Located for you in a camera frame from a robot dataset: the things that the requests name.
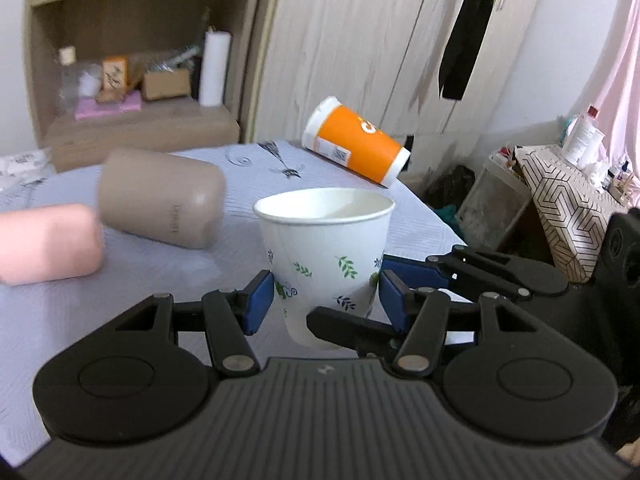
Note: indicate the pink tumbler cup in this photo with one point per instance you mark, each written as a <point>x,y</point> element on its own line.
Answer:
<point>50,243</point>

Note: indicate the small cardboard box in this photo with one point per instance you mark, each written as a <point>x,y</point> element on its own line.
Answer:
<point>166,84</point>

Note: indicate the wooden shelf unit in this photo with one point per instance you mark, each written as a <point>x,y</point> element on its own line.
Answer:
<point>143,31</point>

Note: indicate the clear bottle beige cap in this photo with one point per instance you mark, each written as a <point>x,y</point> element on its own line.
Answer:
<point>68,91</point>

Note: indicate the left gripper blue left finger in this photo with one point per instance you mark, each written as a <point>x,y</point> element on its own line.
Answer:
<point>230,317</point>

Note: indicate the geometric pattern cloth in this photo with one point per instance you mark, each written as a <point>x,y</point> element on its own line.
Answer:
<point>573,214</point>

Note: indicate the clear plastic storage bin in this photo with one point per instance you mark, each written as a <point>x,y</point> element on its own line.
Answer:
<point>493,207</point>

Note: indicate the white leaf-pattern paper cup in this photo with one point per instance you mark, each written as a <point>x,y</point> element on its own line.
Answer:
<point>325,248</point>

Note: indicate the orange floral box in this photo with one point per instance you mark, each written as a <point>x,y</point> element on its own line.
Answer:
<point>115,74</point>

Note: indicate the orange paper cup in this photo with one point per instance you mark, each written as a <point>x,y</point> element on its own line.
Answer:
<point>339,134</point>

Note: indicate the beige tumbler cup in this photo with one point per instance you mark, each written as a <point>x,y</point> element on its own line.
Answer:
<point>172,199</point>

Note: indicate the white paper towel roll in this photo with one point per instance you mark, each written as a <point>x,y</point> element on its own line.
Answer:
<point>214,68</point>

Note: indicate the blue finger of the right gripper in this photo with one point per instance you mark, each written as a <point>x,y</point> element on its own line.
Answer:
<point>415,273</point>

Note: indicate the wooden wardrobe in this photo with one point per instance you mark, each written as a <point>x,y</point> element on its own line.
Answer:
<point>380,58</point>

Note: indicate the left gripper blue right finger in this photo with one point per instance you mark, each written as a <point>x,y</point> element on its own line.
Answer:
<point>420,318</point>

